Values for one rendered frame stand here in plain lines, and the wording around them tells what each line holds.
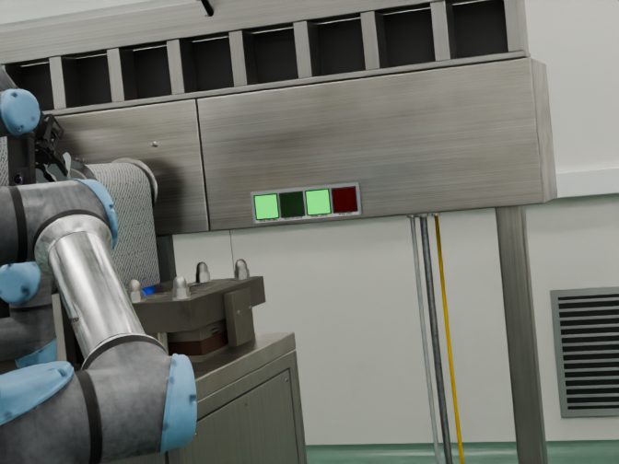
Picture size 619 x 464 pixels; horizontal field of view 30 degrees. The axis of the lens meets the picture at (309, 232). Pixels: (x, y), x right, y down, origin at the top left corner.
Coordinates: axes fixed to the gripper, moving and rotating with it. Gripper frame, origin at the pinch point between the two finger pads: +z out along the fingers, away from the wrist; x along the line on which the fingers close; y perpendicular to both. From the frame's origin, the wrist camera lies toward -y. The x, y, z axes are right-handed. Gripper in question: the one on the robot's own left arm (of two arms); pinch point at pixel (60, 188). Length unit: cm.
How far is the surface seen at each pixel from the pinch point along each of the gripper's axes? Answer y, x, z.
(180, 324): -21.7, -22.6, 18.5
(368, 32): 44, -56, 12
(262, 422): -29, -31, 46
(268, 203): 17.2, -29.7, 32.7
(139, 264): -1.3, -5.4, 26.3
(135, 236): 3.3, -5.4, 22.2
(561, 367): 102, -60, 265
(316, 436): 82, 48, 282
